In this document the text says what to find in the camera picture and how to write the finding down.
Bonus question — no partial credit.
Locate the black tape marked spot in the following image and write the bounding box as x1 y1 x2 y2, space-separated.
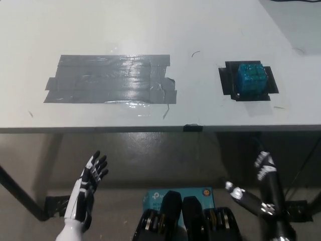
217 60 280 102

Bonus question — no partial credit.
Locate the teal router box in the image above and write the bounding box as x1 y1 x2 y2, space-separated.
142 187 215 226

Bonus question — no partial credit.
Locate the grey duct tape patch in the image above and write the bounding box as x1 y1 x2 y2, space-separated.
43 54 178 105

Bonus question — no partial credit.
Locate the small black tape piece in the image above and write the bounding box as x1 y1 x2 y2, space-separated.
183 123 204 133

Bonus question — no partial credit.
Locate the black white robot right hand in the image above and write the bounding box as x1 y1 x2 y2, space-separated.
224 150 288 222

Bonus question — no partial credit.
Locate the black table leg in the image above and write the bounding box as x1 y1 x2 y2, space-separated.
0 164 49 222

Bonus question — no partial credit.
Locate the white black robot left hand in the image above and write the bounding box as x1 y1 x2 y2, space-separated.
64 150 109 226

